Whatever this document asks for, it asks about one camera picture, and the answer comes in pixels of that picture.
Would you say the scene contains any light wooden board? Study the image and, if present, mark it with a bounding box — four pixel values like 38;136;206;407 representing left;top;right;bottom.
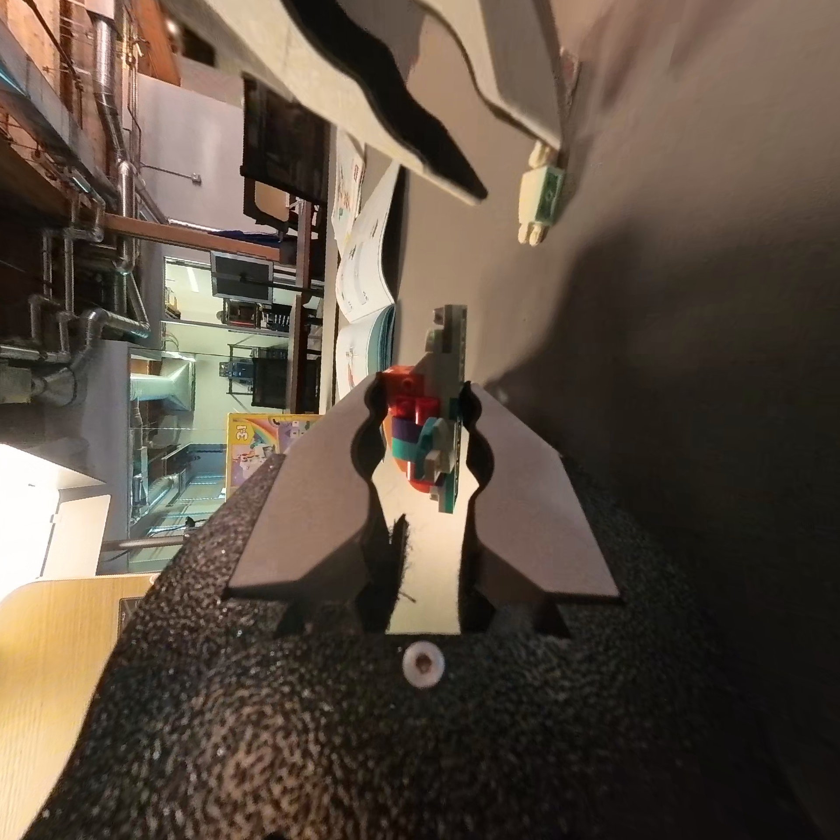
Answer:
0;574;158;840

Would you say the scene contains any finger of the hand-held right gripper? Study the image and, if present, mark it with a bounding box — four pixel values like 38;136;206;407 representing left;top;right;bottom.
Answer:
419;0;583;154
203;0;489;207

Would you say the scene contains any silver ceiling duct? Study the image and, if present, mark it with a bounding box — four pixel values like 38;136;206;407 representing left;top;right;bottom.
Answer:
85;0;153;342

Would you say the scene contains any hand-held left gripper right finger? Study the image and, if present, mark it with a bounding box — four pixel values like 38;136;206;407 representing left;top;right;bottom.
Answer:
461;381;622;636

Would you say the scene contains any grey board on stand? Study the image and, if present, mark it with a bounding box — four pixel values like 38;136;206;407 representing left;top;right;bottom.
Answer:
210;252;273;304

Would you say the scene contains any black cabinet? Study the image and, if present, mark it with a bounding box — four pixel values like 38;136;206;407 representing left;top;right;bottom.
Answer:
252;354;290;411

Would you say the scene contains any brown office desk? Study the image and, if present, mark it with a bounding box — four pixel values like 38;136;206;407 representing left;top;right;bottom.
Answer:
289;197;329;414

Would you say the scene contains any instruction booklet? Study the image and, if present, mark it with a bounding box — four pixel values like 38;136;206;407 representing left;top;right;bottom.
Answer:
330;134;368;231
333;161;403;401

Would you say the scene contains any silver duct hood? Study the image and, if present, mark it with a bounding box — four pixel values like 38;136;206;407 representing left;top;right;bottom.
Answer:
128;364;196;411

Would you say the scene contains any closed instruction booklet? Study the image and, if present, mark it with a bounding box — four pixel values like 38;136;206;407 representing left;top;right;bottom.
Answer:
330;134;368;231

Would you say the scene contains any white green lego piece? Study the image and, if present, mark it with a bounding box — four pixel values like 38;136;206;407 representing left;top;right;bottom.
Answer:
517;141;565;247

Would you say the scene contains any colourful lego model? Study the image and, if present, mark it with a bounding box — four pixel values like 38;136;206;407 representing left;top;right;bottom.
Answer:
381;303;475;516

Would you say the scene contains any colourful lego set box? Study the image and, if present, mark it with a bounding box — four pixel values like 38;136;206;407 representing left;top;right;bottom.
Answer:
225;412;322;503

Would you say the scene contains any wooden support post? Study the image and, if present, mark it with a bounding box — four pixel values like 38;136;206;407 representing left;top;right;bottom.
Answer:
101;213;296;263

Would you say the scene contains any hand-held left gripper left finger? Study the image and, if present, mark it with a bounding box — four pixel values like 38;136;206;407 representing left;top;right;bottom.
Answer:
225;373;406;634

